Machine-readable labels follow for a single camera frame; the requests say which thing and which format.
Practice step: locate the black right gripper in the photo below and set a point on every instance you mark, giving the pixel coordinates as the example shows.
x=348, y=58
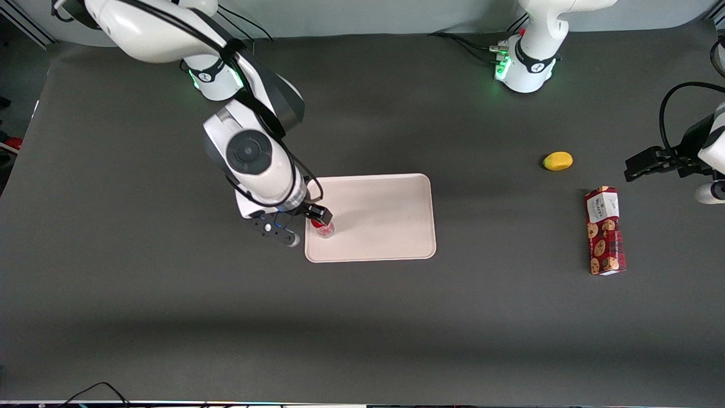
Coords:
x=306, y=209

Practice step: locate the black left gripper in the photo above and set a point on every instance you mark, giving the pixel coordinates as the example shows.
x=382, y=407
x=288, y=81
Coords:
x=686, y=145

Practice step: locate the red coke bottle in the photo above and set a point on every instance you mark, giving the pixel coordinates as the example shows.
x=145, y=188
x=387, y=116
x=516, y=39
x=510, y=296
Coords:
x=324, y=229

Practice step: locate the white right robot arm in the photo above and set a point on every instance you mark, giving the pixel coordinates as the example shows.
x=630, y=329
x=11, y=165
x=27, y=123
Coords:
x=170, y=34

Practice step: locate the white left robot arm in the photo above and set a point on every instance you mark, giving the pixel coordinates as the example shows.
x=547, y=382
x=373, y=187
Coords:
x=532, y=56

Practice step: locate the beige rectangular tray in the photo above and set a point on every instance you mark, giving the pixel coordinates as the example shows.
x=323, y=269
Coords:
x=379, y=218

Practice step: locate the red cookie box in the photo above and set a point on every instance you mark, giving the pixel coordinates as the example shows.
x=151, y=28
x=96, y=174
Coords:
x=605, y=232

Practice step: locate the yellow lemon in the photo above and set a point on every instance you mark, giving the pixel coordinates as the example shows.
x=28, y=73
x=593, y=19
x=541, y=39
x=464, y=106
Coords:
x=558, y=161

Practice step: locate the small red background object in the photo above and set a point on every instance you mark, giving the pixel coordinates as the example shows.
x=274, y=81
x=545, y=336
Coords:
x=12, y=143

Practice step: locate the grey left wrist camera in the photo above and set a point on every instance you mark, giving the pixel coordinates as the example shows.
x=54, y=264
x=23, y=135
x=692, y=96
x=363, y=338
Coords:
x=711, y=194

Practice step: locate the aluminium frame rail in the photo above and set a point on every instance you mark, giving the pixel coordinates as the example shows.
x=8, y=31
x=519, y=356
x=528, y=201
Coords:
x=25, y=25

